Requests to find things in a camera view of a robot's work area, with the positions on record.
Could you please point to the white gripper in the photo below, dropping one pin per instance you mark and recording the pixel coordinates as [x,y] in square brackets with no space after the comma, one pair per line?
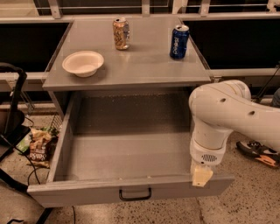
[205,157]

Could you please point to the grey top drawer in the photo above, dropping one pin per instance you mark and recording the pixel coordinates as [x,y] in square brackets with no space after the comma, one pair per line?
[123,147]

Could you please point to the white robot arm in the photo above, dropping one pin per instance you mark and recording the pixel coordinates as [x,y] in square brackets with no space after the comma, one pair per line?
[218,109]

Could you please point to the grey drawer cabinet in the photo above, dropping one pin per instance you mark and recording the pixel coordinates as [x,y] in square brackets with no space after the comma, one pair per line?
[146,63]

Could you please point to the grey orange sneaker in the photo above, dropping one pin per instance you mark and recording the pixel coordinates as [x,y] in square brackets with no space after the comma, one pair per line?
[259,152]

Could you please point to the blue pepsi can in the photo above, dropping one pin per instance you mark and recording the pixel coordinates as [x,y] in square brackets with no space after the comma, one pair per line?
[179,37]

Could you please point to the white paper bowl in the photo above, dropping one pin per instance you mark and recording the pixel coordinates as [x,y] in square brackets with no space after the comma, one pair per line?
[83,64]

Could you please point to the brown chip bag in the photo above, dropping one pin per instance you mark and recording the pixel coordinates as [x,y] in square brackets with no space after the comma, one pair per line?
[39,147]

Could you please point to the orange patterned soda can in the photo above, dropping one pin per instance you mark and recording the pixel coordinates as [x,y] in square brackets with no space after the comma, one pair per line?
[121,31]

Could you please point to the green snack bag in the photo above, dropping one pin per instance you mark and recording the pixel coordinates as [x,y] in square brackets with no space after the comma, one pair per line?
[24,144]

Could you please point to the black metal stand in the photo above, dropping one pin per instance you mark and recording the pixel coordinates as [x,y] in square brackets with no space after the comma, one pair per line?
[12,131]

